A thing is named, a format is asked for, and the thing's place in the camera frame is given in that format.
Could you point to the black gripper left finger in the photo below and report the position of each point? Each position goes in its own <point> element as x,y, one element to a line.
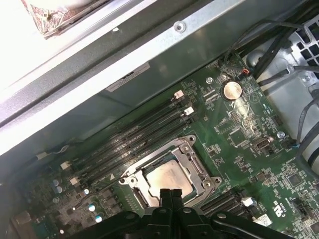
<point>157,224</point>

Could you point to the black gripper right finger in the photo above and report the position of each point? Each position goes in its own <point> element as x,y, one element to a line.
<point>197,224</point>

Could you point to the silver green CPU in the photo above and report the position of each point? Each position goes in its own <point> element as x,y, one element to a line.
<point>169,174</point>

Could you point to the metal CPU socket cover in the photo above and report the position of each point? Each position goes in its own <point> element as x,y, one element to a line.
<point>188,169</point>

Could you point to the black RAM slot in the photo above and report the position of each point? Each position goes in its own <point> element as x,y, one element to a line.
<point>234,206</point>
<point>139,130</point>
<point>225,202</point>
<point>139,119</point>
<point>219,196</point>
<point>139,152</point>
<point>139,141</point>
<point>240,212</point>

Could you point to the CPU socket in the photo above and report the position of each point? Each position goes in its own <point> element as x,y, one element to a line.
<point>208,184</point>

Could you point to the small silver capacitor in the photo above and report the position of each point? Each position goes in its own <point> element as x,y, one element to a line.
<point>59,189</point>
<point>91,207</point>
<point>86,191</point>
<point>55,183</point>
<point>98,218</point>

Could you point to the green motherboard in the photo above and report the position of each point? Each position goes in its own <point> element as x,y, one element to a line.
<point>224,154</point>

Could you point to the silver USB port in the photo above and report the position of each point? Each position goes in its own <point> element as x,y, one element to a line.
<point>260,145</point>

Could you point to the black square chip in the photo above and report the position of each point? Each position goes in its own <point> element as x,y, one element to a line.
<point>295,179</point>

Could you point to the silver metal port housing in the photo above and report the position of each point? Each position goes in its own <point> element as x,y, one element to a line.
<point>23,224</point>

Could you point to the round coin battery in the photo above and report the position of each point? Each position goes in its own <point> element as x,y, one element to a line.
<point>232,90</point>

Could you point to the white case label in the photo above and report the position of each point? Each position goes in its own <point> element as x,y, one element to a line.
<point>129,77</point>

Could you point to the small red black connector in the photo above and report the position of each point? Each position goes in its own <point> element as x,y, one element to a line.
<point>245,72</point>

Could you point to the black silver PC case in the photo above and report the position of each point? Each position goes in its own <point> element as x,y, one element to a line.
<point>149,44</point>

